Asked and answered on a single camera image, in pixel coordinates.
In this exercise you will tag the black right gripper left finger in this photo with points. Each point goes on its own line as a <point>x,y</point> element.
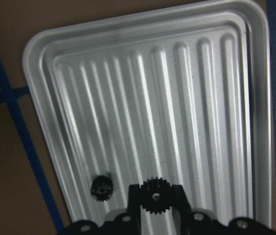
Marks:
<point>134,201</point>

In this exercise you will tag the silver ribbed metal tray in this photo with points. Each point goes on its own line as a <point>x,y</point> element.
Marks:
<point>181,93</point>

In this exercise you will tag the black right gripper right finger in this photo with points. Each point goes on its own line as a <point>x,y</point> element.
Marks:
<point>179,201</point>

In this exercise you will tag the black bearing gear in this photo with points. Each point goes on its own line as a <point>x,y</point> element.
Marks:
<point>102,188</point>
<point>155,195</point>

